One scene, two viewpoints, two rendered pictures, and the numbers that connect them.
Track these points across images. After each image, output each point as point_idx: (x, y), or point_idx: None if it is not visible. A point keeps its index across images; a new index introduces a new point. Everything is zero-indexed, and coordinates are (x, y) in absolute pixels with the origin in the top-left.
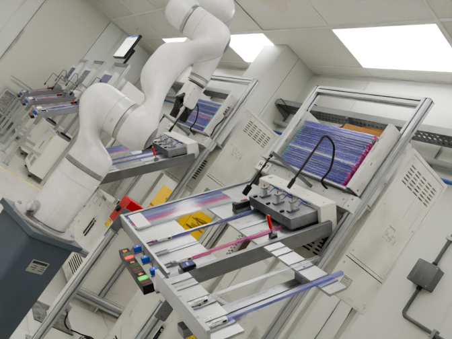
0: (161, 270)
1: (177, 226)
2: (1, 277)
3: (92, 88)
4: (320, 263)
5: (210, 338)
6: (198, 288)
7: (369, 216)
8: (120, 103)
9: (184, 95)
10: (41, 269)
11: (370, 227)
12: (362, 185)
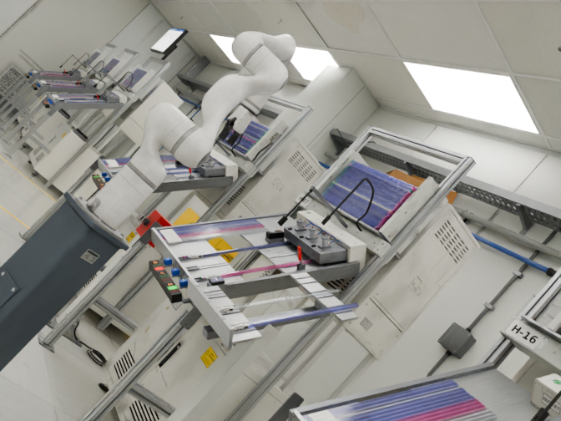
0: None
1: (208, 246)
2: (61, 259)
3: (159, 107)
4: (342, 301)
5: (232, 337)
6: (224, 299)
7: (397, 263)
8: (182, 124)
9: (235, 119)
10: (93, 259)
11: (397, 275)
12: (394, 231)
